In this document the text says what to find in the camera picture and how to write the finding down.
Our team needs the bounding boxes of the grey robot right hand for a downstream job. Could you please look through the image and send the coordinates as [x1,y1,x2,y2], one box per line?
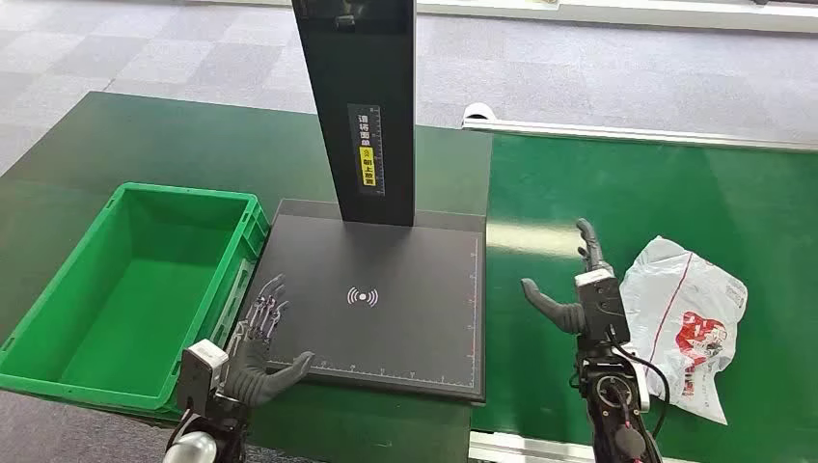
[520,219,609,336]

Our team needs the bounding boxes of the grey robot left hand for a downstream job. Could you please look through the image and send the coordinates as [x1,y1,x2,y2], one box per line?
[220,274,315,410]

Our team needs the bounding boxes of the white plastic mailer package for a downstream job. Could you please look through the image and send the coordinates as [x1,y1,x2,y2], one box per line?
[618,235,749,426]

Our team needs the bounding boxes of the white conveyor end cap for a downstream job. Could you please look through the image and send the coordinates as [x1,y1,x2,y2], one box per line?
[462,102,499,123]

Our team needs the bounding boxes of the green plastic crate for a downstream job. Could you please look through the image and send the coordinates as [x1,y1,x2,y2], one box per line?
[0,182,272,423]

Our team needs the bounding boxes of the dark green table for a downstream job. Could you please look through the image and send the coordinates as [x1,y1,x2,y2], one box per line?
[0,91,493,463]

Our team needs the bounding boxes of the black yellow column label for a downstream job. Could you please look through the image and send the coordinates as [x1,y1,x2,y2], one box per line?
[347,103,386,198]

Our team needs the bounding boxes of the white background ledge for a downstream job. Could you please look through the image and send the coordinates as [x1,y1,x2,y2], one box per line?
[415,0,818,35]

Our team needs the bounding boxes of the black scanner column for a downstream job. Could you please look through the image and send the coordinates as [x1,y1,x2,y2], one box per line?
[291,0,418,228]

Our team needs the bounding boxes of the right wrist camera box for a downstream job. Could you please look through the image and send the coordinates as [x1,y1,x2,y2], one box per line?
[574,268,632,344]

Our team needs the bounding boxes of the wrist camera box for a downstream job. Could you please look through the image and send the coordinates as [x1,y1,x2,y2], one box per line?
[574,268,632,344]
[177,340,230,417]

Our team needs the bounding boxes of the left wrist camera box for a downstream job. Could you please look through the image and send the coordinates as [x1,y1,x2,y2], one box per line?
[177,340,230,417]

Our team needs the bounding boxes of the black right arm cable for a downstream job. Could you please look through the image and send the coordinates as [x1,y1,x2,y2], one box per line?
[610,344,671,442]

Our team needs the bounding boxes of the short aluminium conveyor rail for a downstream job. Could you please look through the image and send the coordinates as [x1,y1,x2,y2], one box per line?
[468,429,704,463]

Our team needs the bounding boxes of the black scanner base plate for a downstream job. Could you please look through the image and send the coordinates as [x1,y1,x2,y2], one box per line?
[239,199,487,404]

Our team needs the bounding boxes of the long aluminium conveyor rail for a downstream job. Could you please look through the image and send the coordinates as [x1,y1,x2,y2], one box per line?
[461,117,818,153]

